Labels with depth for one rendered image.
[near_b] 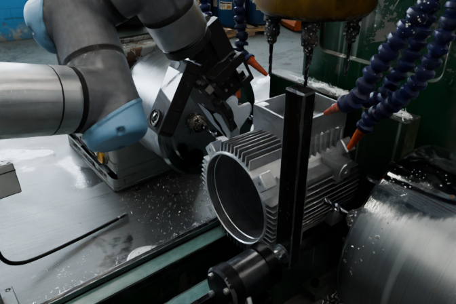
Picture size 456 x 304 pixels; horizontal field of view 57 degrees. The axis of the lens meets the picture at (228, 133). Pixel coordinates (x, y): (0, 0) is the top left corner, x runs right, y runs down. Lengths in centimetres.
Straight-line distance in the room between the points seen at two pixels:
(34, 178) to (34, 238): 25
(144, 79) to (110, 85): 40
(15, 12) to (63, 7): 563
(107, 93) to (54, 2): 14
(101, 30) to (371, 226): 38
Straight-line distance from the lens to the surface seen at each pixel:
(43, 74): 46
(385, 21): 83
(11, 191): 75
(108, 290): 70
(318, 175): 67
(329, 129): 70
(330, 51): 91
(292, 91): 47
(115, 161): 107
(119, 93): 49
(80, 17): 53
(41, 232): 104
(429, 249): 49
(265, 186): 61
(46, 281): 92
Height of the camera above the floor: 142
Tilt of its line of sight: 27 degrees down
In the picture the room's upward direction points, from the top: straight up
